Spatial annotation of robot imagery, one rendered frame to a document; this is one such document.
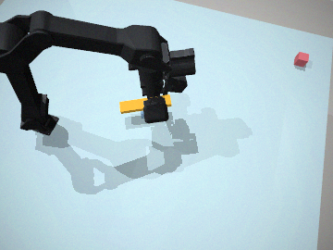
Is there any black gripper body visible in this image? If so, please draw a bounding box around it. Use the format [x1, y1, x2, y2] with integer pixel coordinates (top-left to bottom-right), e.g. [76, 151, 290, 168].
[140, 75, 168, 124]

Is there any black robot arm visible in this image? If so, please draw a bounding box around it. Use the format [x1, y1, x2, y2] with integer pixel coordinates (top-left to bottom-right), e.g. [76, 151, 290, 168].
[0, 10, 196, 136]

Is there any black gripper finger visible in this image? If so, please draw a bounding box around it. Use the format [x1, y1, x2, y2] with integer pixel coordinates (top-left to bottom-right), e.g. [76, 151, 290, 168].
[143, 98, 166, 107]

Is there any small red cube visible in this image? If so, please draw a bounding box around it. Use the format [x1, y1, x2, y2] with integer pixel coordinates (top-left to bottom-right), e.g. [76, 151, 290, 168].
[294, 52, 309, 67]

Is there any yellow bar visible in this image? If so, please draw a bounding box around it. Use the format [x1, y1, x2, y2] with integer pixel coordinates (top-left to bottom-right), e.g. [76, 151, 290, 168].
[119, 94, 171, 114]

